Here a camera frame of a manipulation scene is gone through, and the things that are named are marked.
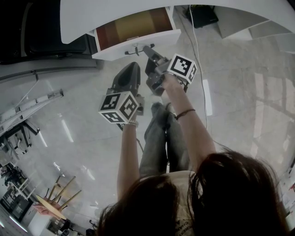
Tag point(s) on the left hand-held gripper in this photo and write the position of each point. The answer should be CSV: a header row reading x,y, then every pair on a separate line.
x,y
119,106

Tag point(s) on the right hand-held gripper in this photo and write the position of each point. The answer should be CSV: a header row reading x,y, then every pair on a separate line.
x,y
182,66

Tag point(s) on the white desk drawer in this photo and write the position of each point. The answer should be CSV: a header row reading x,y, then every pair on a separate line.
x,y
110,54

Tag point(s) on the person's right forearm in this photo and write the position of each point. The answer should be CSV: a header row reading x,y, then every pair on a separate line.
x,y
191,138

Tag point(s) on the person's left forearm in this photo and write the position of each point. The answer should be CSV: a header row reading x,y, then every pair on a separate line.
x,y
128,161

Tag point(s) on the white desk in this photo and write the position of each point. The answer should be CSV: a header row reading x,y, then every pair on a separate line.
x,y
76,20

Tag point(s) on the person's right hand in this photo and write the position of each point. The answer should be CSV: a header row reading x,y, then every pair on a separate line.
x,y
172,86

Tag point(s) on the black router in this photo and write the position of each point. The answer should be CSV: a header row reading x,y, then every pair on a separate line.
x,y
205,17

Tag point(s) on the black wrist band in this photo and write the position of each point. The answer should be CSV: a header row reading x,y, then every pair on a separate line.
x,y
184,112

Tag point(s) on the grey trousers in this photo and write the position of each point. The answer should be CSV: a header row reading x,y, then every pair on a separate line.
x,y
156,143

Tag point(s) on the white metal shelf rack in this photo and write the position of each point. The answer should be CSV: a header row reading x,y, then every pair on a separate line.
x,y
41,99

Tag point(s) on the cream printed shirt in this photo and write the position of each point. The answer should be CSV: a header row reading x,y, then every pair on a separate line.
x,y
182,196

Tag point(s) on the wooden stool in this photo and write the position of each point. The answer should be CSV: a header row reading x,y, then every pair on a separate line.
x,y
50,207

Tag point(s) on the red plastic stool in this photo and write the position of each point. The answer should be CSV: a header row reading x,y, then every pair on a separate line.
x,y
39,208

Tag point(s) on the black frame table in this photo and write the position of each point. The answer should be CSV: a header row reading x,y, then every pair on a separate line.
x,y
25,133

